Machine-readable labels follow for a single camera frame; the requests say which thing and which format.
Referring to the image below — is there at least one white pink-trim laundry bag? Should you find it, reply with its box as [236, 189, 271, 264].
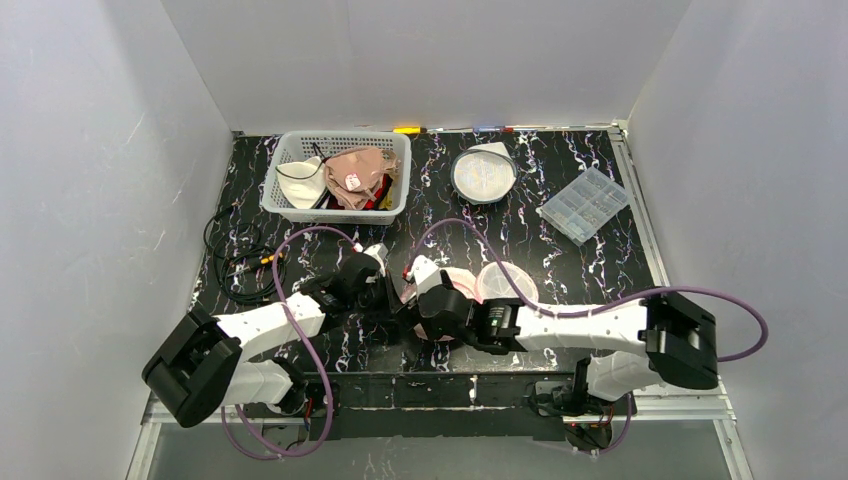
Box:
[394, 262, 539, 355]

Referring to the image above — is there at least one bright red bra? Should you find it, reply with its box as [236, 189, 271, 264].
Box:
[369, 186, 392, 211]

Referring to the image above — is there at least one beige pink bra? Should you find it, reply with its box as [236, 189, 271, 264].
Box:
[325, 147, 399, 211]

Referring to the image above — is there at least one black bra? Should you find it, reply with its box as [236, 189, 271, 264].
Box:
[275, 142, 329, 209]

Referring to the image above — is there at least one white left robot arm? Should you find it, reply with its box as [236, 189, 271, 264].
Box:
[141, 244, 387, 428]

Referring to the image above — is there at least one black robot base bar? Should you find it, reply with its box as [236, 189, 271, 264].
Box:
[241, 374, 614, 452]

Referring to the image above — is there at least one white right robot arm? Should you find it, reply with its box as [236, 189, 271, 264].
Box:
[398, 284, 719, 403]

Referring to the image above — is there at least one clear plastic parts box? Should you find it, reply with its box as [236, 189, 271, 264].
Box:
[536, 167, 629, 246]

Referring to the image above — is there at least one white plastic basket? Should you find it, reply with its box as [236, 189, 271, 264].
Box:
[260, 130, 412, 226]

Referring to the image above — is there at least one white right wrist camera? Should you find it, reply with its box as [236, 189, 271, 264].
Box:
[400, 255, 442, 303]

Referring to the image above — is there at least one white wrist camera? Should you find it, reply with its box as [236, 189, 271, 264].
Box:
[400, 255, 442, 303]
[354, 243, 388, 276]

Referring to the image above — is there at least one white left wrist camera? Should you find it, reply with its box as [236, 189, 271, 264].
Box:
[354, 243, 388, 276]

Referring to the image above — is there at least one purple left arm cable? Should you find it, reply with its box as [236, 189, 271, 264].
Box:
[219, 225, 366, 461]

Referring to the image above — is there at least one black coiled cable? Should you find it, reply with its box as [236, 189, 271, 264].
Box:
[201, 205, 287, 306]

